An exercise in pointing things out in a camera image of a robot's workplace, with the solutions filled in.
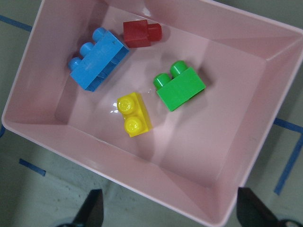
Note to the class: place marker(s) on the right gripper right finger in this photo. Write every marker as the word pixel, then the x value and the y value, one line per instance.
pixel 251 211

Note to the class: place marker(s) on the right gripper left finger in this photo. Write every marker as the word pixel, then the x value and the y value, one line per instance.
pixel 91 213

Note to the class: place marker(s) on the yellow toy block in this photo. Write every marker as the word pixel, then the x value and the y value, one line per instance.
pixel 135 115

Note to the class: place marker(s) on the green toy block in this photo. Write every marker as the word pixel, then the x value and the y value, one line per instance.
pixel 182 84

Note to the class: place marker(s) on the blue toy block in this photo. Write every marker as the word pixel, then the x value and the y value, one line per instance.
pixel 98 59

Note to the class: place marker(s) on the red toy block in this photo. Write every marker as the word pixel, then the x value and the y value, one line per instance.
pixel 141 34

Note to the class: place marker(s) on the pink plastic box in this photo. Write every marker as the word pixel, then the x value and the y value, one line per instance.
pixel 194 158

